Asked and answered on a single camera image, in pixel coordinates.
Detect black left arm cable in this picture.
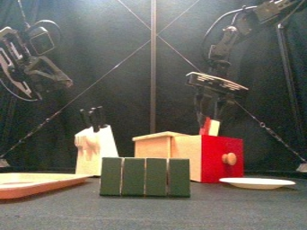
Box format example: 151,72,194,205
18,0,63,41

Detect wooden drawer with red face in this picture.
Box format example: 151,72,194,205
171,134,246,184

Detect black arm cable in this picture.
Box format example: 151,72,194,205
18,0,63,41
202,4,259,55

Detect light wooden box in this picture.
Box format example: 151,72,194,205
132,130,193,159

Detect black slanted frame post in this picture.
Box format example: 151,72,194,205
275,22,307,173

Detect pink plastic tray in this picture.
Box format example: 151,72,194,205
0,172,95,200

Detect red and grey block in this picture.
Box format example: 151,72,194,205
199,117,222,137

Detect green striped toy block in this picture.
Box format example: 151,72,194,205
99,156,193,199

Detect small white plate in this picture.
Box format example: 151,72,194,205
219,177,298,190

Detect grey vertical frame pole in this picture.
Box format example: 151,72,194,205
150,0,159,135

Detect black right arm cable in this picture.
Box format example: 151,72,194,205
202,4,259,55

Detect thin diagonal brace wire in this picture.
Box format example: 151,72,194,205
115,0,307,164
0,0,202,159

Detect white toy knife block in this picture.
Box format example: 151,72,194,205
74,124,120,177

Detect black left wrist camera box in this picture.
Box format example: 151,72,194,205
27,26,56,57

